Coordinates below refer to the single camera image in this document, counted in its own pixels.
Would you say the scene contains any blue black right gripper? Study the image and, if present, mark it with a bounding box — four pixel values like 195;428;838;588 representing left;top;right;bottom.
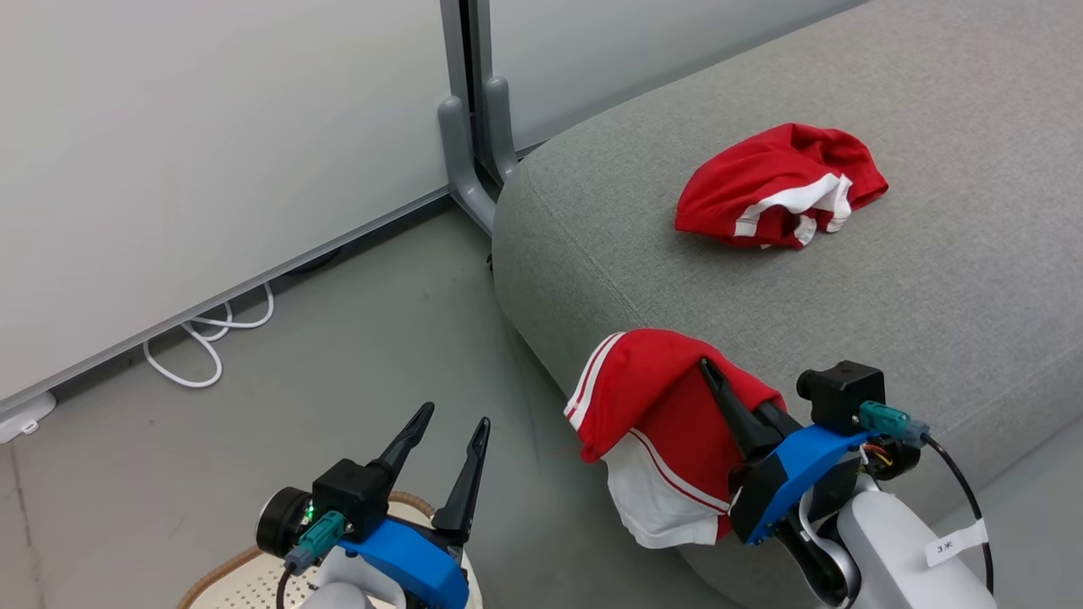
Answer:
700;357;874;547

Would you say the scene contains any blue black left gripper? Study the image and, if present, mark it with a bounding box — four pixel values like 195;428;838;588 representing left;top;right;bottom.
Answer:
338;402;492;609

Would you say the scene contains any red white striped shirt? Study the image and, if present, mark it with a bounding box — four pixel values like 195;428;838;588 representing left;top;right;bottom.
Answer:
563;327;789;550

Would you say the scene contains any red garment with white band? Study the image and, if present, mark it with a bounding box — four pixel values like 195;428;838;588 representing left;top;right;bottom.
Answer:
673;122;890;251

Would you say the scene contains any cream perforated laundry basket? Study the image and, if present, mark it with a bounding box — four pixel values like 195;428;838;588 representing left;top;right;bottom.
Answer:
176;490;485;609

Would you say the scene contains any grey fabric sofa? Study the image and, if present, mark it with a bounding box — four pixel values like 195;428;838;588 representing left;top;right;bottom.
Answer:
491;0;1083;609

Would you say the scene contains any grey partition foot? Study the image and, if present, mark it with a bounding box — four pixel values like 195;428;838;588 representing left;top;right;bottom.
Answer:
482;75;520;184
437;95;498;237

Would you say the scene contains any large white partition panel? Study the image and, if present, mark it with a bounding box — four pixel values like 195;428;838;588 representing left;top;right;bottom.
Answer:
0;0;465;417

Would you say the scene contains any narrow white partition panel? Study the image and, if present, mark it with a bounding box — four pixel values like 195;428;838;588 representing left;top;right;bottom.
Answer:
474;0;868;155

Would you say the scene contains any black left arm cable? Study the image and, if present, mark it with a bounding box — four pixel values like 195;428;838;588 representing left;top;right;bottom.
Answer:
275;550;301;609

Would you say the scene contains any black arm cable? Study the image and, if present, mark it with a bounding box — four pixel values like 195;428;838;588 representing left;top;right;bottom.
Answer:
918;430;997;595
275;550;301;609

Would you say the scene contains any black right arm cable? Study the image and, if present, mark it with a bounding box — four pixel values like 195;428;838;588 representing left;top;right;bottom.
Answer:
918;430;997;595

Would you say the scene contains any white right cable label tag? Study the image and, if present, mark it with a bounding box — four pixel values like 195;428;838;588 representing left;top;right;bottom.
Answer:
924;518;990;568

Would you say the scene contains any white looped floor cable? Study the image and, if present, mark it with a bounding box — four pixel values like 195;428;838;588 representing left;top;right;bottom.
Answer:
141;281;277;390

